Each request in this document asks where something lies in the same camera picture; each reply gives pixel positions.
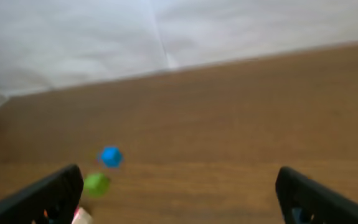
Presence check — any white cube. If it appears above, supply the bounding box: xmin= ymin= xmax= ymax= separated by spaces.
xmin=72 ymin=207 xmax=94 ymax=224

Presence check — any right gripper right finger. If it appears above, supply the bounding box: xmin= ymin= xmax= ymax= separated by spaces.
xmin=275 ymin=166 xmax=358 ymax=224

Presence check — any green cube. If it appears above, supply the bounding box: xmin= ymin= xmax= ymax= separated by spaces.
xmin=83 ymin=172 xmax=111 ymax=197

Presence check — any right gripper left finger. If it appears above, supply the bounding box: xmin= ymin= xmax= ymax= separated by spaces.
xmin=0 ymin=164 xmax=85 ymax=224

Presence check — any blue cube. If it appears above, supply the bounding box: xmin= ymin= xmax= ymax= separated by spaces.
xmin=97 ymin=146 xmax=124 ymax=169

